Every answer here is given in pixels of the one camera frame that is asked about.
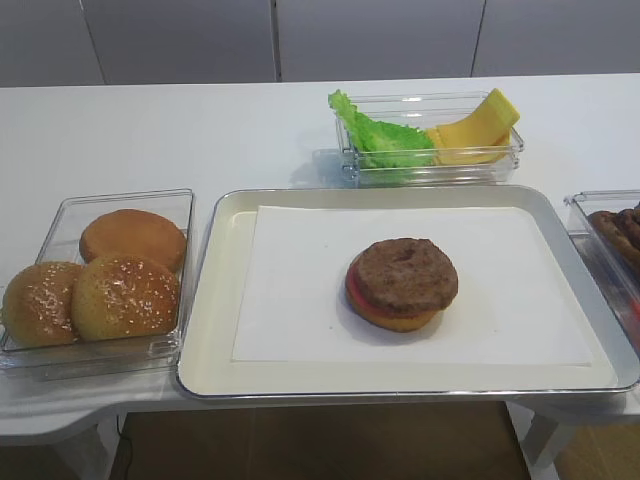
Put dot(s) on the green lettuce leaf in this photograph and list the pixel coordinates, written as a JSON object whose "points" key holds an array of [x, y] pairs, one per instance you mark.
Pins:
{"points": [[381, 144]]}

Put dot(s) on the white metal serving tray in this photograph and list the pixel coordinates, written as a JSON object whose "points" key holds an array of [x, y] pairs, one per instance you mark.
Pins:
{"points": [[207, 367]]}

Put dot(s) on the red tomato slice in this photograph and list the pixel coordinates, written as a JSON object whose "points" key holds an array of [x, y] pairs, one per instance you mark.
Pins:
{"points": [[358, 301]]}

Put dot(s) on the brown meat patty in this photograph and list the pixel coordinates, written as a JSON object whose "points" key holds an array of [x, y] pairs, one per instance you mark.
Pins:
{"points": [[405, 276]]}

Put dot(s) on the bottom burger bun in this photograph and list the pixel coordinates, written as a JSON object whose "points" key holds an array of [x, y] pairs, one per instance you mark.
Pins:
{"points": [[404, 324]]}

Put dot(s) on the clear plastic topping container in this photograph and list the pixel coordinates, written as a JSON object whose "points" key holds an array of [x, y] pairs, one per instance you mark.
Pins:
{"points": [[447, 112]]}

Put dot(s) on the yellow cheese slice stack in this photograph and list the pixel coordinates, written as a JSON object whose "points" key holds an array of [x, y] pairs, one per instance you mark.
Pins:
{"points": [[461, 153]]}

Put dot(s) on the plain bun bottom half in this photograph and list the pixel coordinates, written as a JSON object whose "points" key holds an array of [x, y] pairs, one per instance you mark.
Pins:
{"points": [[134, 232]]}

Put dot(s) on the white paper sheet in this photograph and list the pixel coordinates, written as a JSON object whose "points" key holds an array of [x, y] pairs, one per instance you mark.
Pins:
{"points": [[514, 305]]}

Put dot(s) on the right sesame bun top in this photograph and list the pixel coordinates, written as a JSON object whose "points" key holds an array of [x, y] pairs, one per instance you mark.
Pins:
{"points": [[120, 296]]}

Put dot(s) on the sesame bun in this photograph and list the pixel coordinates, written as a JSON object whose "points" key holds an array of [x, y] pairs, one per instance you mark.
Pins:
{"points": [[120, 296], [36, 308]]}

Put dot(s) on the clear plastic bun container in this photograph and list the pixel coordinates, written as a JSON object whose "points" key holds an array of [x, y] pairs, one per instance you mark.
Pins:
{"points": [[61, 243]]}

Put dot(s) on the clear plastic patty container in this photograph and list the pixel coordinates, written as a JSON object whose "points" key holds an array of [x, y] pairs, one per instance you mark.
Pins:
{"points": [[614, 278]]}

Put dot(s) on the left sesame bun top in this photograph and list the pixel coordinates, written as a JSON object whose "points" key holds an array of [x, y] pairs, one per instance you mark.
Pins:
{"points": [[36, 308]]}

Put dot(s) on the brown patties in container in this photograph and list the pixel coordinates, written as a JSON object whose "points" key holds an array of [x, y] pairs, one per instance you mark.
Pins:
{"points": [[621, 231]]}

